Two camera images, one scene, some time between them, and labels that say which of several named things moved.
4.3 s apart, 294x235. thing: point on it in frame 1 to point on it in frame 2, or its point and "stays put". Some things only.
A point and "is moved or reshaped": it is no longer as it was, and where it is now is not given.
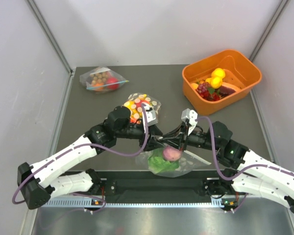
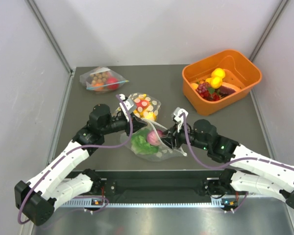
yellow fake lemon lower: (215, 82) stays put
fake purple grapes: (203, 87) stays put
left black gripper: (153, 142) to (137, 123)
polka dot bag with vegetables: (169, 161) is moved or reshaped
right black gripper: (183, 140) stays put
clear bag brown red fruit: (102, 80) stays put
